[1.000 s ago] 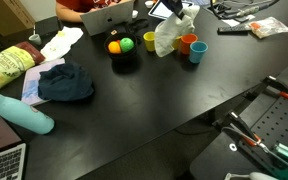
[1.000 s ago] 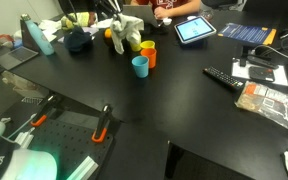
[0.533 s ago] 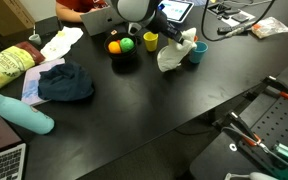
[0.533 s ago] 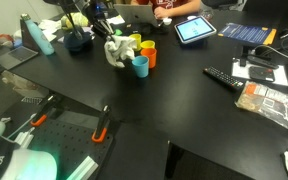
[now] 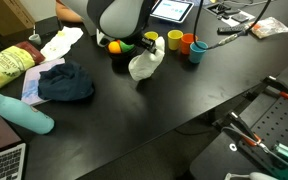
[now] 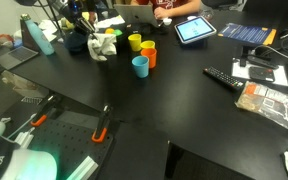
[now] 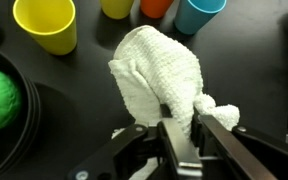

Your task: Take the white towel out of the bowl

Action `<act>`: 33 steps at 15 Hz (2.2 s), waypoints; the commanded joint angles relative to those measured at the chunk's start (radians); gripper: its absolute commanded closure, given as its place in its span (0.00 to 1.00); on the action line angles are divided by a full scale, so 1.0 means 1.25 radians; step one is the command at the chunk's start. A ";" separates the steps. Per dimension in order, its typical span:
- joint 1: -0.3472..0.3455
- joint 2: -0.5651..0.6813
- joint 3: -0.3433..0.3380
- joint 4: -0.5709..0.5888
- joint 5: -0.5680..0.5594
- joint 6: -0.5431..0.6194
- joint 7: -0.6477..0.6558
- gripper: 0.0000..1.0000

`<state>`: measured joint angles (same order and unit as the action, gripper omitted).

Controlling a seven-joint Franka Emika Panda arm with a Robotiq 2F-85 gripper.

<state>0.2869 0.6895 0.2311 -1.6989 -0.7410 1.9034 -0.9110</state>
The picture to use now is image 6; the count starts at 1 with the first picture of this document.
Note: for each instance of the yellow plastic cup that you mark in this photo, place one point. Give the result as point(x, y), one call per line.
point(134, 42)
point(147, 44)

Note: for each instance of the person's left forearm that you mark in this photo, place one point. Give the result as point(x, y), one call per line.
point(184, 7)

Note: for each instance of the grey laptop with dark lid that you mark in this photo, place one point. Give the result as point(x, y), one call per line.
point(15, 57)

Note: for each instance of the black bowl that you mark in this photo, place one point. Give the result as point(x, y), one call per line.
point(122, 41)

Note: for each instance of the black handheld device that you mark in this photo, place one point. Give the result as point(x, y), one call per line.
point(261, 74)

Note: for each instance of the dark blue cloth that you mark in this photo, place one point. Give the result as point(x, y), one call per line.
point(74, 42)

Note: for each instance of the small white cup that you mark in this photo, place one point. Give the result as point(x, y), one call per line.
point(167, 22)

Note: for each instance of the black TV remote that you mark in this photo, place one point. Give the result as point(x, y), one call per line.
point(223, 77)

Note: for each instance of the blue booklet with orange edge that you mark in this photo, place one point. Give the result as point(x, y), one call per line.
point(245, 33)

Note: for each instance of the aluminium profile bar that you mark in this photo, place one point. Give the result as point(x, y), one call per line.
point(84, 168)

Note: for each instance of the white paper sheet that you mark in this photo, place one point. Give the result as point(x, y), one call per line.
point(281, 76)

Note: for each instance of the orange ball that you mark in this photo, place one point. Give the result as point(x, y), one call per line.
point(109, 31)

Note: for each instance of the small grey cup with spoon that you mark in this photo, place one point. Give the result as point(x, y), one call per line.
point(104, 14)

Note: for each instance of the person torso in red shirt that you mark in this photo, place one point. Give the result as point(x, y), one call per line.
point(167, 3)

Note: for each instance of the clear drinking glass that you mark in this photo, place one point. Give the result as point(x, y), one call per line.
point(206, 14)

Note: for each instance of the clear plastic parts bag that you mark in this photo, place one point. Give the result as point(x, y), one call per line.
point(274, 106)

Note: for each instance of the crumpled white tissue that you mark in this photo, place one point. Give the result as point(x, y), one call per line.
point(49, 26)

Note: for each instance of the white tablet with lit screen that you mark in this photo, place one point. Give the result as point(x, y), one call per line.
point(194, 29)

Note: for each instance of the white terry towel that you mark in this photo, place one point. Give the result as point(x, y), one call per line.
point(102, 45)

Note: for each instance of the yellow potato chips bag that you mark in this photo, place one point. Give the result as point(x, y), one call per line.
point(67, 23)

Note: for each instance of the black desk stand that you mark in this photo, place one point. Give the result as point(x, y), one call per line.
point(260, 61)

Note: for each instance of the teal metal water bottle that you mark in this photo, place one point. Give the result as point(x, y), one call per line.
point(40, 38)

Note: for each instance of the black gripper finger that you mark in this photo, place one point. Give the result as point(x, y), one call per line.
point(90, 24)
point(83, 28)

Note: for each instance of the green ball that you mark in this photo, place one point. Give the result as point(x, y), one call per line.
point(117, 32)

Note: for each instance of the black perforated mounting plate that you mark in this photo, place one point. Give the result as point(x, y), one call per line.
point(67, 143)

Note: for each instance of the silver laptop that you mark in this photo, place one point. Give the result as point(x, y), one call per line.
point(137, 14)

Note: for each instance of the blue plastic cup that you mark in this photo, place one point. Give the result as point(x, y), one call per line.
point(140, 66)

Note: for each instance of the orange plastic cup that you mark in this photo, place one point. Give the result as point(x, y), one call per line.
point(149, 57)

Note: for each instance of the person's right hand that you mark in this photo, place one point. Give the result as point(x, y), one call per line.
point(92, 17)

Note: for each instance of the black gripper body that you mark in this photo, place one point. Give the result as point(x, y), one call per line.
point(71, 13)

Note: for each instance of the person's left hand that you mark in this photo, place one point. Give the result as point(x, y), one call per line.
point(161, 12)

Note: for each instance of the white stained paper napkin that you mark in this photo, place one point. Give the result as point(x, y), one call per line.
point(110, 22)

